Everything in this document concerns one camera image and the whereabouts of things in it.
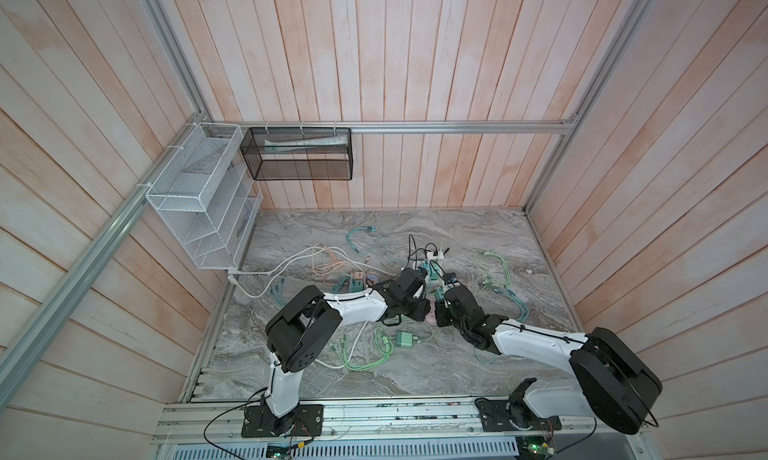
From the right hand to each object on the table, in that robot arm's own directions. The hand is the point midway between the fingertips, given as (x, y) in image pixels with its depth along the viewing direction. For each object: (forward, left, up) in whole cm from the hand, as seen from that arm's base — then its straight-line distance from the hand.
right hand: (438, 301), depth 91 cm
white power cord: (+14, +54, -3) cm, 56 cm away
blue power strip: (+6, +26, +1) cm, 27 cm away
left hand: (-3, +5, -2) cm, 6 cm away
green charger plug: (-12, +11, -2) cm, 16 cm away
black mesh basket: (+46, +48, +22) cm, 70 cm away
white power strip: (+9, +1, +4) cm, 10 cm away
